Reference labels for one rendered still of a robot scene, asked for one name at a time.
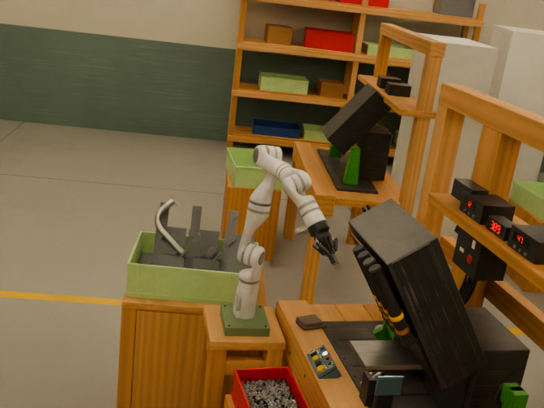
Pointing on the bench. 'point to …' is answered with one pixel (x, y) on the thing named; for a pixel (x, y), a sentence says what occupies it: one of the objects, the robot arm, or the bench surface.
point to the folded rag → (309, 322)
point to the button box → (325, 365)
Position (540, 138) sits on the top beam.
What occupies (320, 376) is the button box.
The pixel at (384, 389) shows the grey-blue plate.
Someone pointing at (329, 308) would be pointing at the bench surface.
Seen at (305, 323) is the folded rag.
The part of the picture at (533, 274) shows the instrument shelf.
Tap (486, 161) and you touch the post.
